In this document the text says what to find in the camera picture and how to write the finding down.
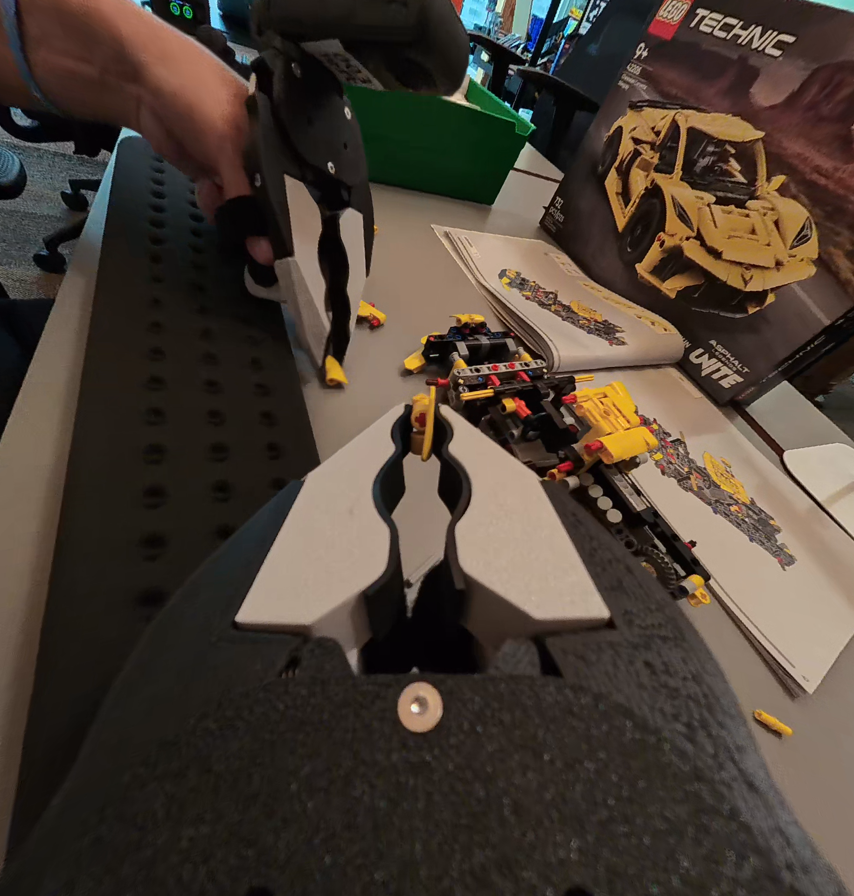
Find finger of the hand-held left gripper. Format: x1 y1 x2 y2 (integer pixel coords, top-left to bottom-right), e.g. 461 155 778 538
271 177 344 368
331 205 373 366

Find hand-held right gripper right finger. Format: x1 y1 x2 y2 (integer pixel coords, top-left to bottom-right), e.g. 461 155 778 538
434 405 613 650

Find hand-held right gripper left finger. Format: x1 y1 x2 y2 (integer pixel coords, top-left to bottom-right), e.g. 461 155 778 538
235 405 410 674

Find lego car chassis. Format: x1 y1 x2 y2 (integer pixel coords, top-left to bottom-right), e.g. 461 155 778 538
402 313 713 606

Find lego instruction booklet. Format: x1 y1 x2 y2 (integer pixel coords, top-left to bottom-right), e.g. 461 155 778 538
432 224 854 695

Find lego set box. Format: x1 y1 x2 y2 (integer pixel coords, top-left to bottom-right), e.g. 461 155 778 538
539 0 854 407

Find person's left hand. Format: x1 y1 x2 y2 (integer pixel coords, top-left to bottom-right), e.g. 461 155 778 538
129 42 275 267

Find green storage bin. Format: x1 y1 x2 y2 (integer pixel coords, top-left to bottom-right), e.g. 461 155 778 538
343 77 536 205

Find black dotted floor mat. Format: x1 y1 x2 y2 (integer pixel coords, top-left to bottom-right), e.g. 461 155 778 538
7 136 323 841

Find blue wristband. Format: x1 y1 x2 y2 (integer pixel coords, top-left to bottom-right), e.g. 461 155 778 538
0 0 60 116

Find white document stand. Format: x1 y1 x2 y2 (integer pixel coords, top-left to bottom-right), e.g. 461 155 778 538
782 442 854 557

